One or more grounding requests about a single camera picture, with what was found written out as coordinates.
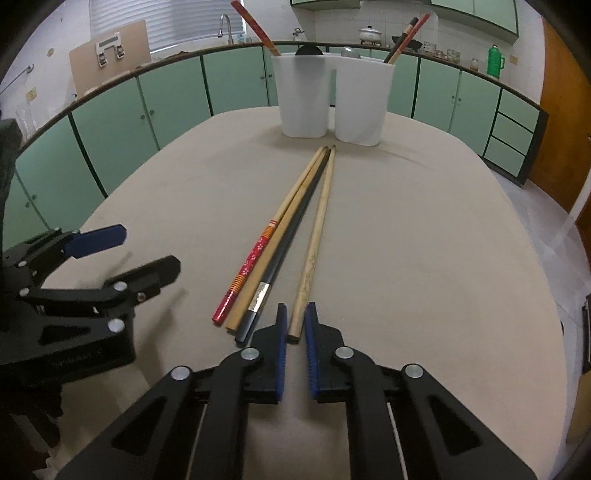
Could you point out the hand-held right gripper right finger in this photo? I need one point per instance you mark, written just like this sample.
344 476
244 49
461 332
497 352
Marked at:
311 355

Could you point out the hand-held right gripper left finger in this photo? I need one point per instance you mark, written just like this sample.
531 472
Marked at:
281 355

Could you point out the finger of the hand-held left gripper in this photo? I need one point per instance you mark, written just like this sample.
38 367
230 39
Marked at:
97 240
143 277

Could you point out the black chopstick silver band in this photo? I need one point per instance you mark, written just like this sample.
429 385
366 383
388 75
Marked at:
401 39
261 295

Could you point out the plain wooden chopstick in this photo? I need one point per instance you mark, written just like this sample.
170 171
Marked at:
267 261

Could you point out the red floral wooden chopstick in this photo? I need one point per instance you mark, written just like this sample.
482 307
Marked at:
254 25
415 30
252 263

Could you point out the pale bamboo chopstick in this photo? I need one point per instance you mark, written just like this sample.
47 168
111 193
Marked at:
312 254

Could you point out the white two-compartment utensil holder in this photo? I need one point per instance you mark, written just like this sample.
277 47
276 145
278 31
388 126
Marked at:
304 101

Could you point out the dark metal soup spoon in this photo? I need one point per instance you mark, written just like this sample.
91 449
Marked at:
308 50

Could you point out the silver metal spoon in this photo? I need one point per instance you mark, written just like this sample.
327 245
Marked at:
351 53

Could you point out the green base cabinets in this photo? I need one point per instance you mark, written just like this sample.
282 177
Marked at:
115 110

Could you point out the tall clear glass container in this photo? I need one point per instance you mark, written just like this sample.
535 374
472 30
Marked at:
25 120

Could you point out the wooden board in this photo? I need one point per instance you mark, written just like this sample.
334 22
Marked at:
136 50

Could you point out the white window blind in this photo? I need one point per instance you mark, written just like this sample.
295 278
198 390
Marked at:
184 23

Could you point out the metal kitchen faucet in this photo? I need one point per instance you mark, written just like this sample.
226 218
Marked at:
225 27

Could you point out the white cooking pot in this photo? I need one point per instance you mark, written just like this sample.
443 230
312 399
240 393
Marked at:
371 34

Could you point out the black wok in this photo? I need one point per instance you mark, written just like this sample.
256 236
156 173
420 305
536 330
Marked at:
416 45

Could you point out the brown wooden door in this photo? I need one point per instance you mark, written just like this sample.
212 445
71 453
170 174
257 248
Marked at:
563 115

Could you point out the green thermos flask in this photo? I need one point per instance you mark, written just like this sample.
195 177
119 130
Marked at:
495 60

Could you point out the wall power outlet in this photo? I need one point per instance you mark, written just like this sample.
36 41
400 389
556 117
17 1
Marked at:
31 94

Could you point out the metal towel rail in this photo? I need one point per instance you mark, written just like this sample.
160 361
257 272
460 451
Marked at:
18 76

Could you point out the white clamp bracket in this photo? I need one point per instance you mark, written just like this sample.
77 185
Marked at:
108 44

